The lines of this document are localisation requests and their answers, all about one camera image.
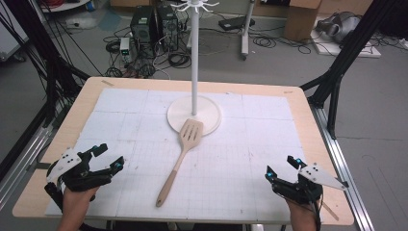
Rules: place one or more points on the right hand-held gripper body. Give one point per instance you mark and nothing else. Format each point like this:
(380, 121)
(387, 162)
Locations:
(316, 178)

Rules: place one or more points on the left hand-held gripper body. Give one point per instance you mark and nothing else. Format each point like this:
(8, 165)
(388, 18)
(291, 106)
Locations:
(65, 162)

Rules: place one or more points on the wooden slotted spatula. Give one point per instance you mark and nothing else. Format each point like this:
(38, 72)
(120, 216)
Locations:
(166, 189)

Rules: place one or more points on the white hook rack stand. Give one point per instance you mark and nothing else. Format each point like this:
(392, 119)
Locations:
(194, 64)

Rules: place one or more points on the person's right hand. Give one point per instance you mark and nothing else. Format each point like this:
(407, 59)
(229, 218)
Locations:
(301, 216)

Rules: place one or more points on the person's left hand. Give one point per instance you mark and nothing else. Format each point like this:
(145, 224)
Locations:
(76, 203)

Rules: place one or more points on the white grid mat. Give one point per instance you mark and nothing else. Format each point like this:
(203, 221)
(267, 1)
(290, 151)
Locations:
(128, 128)

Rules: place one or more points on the thin wooden stick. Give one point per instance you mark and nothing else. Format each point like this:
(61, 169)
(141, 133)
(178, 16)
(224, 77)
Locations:
(330, 211)

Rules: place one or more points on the small grey power supply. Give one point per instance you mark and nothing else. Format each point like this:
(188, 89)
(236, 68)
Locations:
(125, 48)

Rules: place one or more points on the white floor board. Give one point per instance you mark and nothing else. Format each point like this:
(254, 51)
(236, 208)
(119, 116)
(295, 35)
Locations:
(349, 50)

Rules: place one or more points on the black computer tower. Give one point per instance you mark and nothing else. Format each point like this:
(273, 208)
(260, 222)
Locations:
(142, 25)
(168, 27)

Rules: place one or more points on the white pole stand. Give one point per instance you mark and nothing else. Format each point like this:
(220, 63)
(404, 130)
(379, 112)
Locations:
(247, 29)

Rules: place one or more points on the cardboard box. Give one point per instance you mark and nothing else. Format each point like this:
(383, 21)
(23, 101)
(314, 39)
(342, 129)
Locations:
(301, 19)

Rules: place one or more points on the grey vacuum cleaner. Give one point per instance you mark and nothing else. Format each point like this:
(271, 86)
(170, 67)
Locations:
(341, 25)

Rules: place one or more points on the round white table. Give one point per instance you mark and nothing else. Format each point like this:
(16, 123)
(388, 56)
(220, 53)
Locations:
(64, 5)

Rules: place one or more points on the flat black device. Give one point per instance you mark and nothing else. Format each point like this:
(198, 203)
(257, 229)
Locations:
(235, 23)

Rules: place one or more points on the aluminium rail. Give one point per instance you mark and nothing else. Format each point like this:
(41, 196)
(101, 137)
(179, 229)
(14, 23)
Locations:
(22, 166)
(344, 173)

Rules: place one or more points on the black metal frame stand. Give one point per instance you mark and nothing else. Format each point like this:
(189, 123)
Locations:
(344, 54)
(53, 73)

